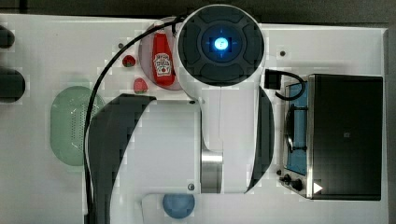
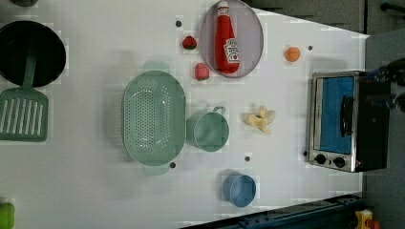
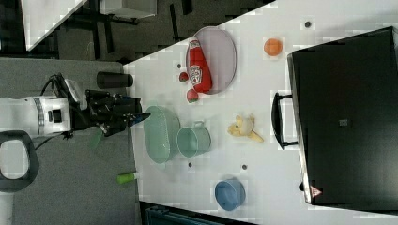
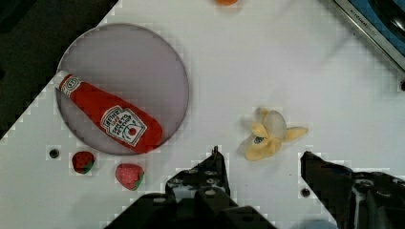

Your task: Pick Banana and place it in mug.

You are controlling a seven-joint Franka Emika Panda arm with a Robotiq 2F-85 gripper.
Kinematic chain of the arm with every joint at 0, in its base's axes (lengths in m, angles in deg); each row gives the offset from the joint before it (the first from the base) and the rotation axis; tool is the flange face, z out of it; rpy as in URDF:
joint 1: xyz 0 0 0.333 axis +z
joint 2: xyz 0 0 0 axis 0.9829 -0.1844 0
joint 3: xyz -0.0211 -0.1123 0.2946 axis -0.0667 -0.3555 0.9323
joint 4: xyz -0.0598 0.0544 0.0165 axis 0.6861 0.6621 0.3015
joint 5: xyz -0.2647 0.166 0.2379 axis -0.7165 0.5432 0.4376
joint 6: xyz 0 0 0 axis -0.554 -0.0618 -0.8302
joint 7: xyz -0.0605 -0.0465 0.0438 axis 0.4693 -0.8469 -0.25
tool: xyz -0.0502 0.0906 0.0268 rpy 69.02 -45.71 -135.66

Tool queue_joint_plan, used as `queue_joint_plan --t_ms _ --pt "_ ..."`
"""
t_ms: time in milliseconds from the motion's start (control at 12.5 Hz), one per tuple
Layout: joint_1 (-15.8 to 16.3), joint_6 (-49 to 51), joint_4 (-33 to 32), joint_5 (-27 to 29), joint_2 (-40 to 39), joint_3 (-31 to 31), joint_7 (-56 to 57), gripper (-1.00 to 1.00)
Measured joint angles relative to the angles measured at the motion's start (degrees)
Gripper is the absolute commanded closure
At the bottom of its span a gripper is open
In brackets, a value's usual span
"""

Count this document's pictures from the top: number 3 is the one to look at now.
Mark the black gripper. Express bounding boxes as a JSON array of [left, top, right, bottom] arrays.
[[72, 90, 151, 137]]

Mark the yellow plush peeled banana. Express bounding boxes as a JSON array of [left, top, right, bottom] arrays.
[[227, 114, 264, 143]]

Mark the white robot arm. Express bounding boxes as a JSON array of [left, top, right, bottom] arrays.
[[1, 90, 150, 139]]

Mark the green mug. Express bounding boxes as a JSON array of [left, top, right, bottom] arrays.
[[176, 121, 211, 158]]

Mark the green perforated colander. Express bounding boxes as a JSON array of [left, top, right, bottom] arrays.
[[144, 106, 180, 164]]

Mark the black cylinder upper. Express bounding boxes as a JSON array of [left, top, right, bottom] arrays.
[[97, 71, 133, 89]]

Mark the small plush strawberry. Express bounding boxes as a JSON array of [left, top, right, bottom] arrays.
[[178, 72, 189, 83]]

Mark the large plush strawberry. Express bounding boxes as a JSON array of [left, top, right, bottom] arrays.
[[186, 89, 199, 103]]

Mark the green marker tube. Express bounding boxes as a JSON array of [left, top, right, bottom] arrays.
[[116, 172, 139, 184]]

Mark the red plush ketchup bottle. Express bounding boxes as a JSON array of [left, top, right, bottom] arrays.
[[189, 37, 212, 93]]

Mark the pink oval plate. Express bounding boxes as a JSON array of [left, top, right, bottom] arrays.
[[186, 26, 237, 95]]

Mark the white side table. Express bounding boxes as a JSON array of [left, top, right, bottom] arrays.
[[20, 0, 88, 52]]

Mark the blue bowl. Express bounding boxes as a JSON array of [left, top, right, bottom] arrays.
[[214, 179, 246, 211]]

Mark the orange plush ball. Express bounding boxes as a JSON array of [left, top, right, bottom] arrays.
[[264, 38, 283, 56]]

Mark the black toaster oven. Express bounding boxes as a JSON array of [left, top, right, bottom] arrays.
[[287, 26, 398, 215]]

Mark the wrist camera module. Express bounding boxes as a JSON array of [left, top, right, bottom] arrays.
[[65, 79, 87, 110]]

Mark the black robot base ring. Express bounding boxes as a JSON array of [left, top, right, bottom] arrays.
[[0, 130, 40, 192]]

